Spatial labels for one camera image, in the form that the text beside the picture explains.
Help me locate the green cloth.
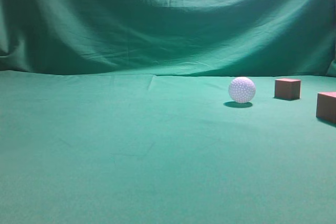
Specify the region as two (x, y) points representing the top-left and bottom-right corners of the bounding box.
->
(1, 0), (335, 223)

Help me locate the brown cube block at edge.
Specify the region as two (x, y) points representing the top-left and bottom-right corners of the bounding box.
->
(316, 91), (336, 124)

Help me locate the white dimpled golf ball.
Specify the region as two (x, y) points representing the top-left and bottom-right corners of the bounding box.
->
(228, 77), (256, 103)

